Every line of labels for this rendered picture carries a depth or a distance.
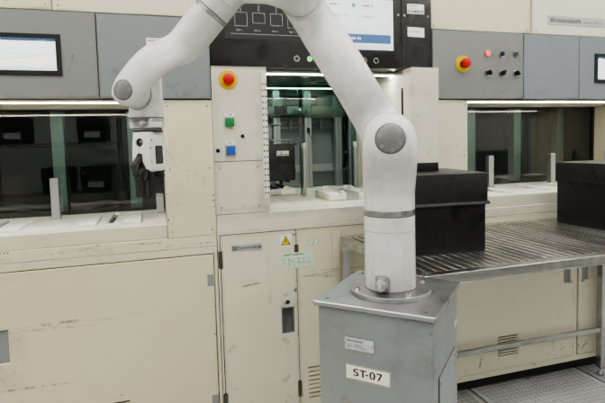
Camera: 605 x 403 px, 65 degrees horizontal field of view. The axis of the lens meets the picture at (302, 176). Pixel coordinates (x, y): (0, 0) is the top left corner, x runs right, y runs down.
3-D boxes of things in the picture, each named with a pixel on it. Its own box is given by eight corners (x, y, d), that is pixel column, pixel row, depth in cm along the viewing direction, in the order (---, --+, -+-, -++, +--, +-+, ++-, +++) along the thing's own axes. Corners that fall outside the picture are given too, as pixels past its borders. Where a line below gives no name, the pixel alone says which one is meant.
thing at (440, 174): (403, 209, 145) (403, 165, 144) (371, 198, 174) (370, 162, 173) (492, 203, 151) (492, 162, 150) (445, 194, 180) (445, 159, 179)
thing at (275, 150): (249, 191, 226) (247, 123, 224) (241, 187, 246) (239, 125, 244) (299, 188, 234) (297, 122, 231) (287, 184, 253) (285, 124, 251)
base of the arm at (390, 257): (419, 308, 103) (419, 222, 101) (338, 297, 112) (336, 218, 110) (438, 283, 119) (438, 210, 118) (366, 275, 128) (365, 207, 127)
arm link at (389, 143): (412, 210, 119) (411, 113, 117) (420, 222, 101) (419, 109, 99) (364, 210, 121) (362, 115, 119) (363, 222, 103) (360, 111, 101)
